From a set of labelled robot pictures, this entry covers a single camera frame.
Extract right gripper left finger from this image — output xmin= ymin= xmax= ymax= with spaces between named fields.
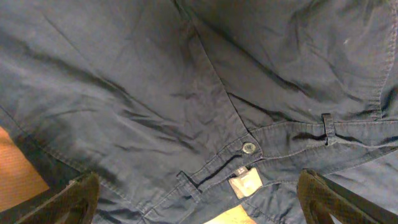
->
xmin=1 ymin=172 xmax=100 ymax=224

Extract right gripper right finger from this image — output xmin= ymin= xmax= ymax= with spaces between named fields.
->
xmin=297 ymin=169 xmax=397 ymax=224

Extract navy blue shorts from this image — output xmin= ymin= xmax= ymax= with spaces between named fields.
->
xmin=1 ymin=0 xmax=397 ymax=223

